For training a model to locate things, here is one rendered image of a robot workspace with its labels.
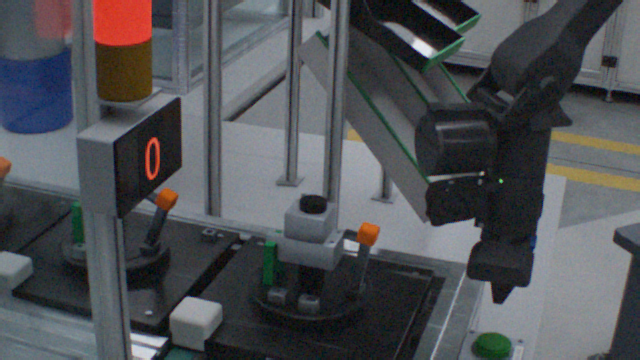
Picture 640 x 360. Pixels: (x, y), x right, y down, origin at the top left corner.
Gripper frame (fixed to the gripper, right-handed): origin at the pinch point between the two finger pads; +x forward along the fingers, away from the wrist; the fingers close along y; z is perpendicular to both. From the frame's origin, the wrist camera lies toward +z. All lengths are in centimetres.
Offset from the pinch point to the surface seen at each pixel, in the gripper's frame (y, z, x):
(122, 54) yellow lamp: 18.8, 32.2, -24.8
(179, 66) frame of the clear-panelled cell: -89, 78, 13
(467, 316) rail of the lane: -6.0, 3.5, 9.6
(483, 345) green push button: 1.2, 0.7, 8.4
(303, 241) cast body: 0.0, 21.6, 0.1
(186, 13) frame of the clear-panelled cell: -90, 77, 1
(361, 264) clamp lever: -1.2, 15.3, 2.3
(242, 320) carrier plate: 4.9, 26.8, 8.5
